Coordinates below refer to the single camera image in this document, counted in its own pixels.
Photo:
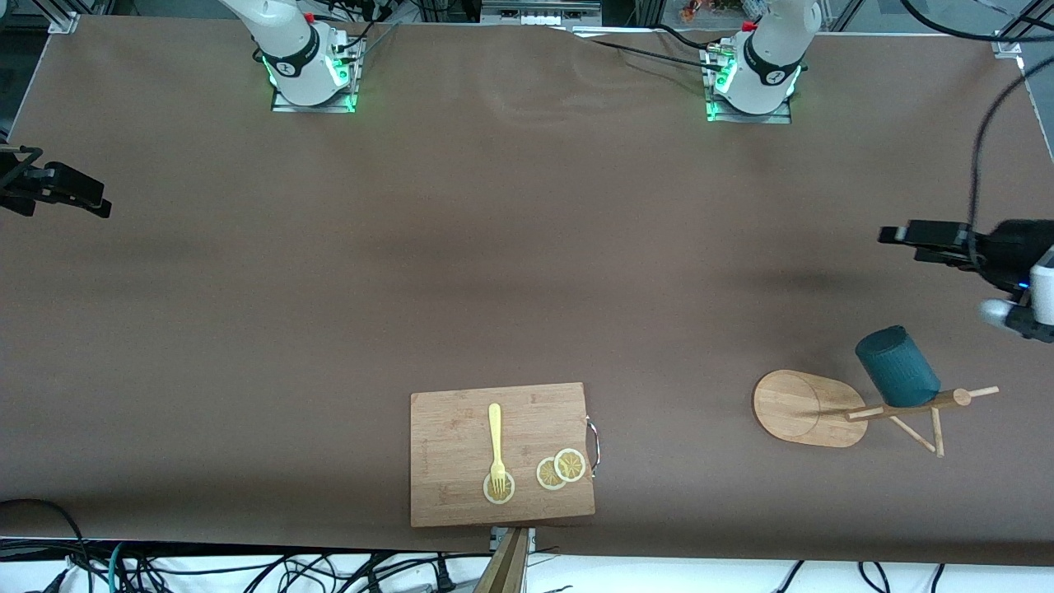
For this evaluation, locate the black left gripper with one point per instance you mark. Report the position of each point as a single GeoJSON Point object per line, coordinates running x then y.
{"type": "Point", "coordinates": [1006, 249]}

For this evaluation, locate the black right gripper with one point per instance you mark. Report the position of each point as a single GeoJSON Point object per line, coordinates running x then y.
{"type": "Point", "coordinates": [58, 182]}

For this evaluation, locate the teal mug yellow inside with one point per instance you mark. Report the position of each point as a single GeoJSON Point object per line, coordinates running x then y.
{"type": "Point", "coordinates": [897, 371]}

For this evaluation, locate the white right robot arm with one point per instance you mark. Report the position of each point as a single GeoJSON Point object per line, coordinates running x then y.
{"type": "Point", "coordinates": [288, 49]}

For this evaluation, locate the wooden cup rack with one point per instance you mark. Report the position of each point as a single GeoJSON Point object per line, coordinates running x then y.
{"type": "Point", "coordinates": [799, 408]}

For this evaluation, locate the colourful small items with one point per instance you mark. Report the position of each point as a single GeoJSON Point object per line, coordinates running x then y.
{"type": "Point", "coordinates": [696, 10]}

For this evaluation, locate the lemon slice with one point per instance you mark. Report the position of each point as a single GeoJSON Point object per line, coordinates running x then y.
{"type": "Point", "coordinates": [507, 493]}
{"type": "Point", "coordinates": [570, 465]}

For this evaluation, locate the wooden cutting board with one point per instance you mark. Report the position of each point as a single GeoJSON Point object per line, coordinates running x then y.
{"type": "Point", "coordinates": [453, 445]}

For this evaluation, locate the yellow plastic fork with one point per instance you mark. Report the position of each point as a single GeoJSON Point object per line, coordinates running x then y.
{"type": "Point", "coordinates": [495, 428]}

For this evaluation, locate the aluminium corner post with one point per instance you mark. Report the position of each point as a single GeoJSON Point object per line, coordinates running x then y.
{"type": "Point", "coordinates": [64, 23]}
{"type": "Point", "coordinates": [1006, 45]}

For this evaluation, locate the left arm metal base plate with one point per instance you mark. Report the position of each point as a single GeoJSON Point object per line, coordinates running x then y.
{"type": "Point", "coordinates": [749, 119]}

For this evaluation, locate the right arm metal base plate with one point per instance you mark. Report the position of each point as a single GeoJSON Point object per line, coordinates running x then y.
{"type": "Point", "coordinates": [313, 108]}

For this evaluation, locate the aluminium frame structure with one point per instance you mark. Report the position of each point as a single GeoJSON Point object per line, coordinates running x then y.
{"type": "Point", "coordinates": [539, 15]}

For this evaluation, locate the small metal bracket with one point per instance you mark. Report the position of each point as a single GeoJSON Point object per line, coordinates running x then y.
{"type": "Point", "coordinates": [496, 537]}

